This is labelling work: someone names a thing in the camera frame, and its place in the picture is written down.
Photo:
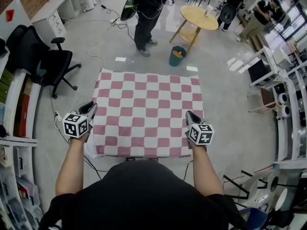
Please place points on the person's black shirt torso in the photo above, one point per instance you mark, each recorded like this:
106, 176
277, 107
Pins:
144, 200

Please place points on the white workbench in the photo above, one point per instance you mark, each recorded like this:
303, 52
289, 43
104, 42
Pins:
291, 128

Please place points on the whiteboard with red sticker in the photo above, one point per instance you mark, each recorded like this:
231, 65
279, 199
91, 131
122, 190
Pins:
21, 20

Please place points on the black monitor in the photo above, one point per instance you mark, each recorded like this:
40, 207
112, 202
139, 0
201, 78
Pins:
259, 71

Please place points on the person's right forearm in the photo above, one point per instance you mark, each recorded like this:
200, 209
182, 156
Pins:
206, 174

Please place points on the white desk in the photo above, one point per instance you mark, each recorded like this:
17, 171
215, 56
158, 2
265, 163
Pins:
54, 3

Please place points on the round wooden table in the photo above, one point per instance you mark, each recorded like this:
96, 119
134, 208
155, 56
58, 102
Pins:
199, 17

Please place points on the white shelf unit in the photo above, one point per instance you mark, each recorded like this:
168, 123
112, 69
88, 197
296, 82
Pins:
10, 109

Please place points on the black office chair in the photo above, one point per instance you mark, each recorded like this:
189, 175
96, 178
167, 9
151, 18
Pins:
56, 61

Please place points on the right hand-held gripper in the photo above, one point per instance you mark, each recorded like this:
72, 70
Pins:
200, 134

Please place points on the green waste bin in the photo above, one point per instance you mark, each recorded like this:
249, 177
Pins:
176, 61

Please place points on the white power strip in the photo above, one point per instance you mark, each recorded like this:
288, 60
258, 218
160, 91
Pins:
57, 120

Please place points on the black jacket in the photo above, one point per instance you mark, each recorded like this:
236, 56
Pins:
14, 47

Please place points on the blue chair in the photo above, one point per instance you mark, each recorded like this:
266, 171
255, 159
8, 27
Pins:
254, 219

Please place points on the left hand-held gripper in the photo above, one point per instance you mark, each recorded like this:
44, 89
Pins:
75, 126

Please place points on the white cup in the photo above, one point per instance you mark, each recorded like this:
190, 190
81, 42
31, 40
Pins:
208, 11

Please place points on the white plastic chair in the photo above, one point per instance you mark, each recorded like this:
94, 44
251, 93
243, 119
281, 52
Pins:
251, 183

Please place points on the green box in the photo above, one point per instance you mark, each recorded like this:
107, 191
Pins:
6, 85

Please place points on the white side table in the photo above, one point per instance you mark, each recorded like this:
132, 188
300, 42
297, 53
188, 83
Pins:
275, 68

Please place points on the pink white checkered tablecloth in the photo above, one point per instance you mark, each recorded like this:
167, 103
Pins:
148, 114

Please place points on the person's left forearm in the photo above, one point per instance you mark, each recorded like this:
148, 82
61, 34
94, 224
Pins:
69, 169

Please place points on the red cardboard box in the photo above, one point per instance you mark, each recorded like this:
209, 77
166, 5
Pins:
22, 116

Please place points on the white round device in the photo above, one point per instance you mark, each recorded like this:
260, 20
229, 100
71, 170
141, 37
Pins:
284, 98
286, 111

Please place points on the green black bag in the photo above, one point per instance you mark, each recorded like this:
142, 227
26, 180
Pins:
128, 8

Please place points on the brown wooden stool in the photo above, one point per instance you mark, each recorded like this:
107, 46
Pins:
266, 98

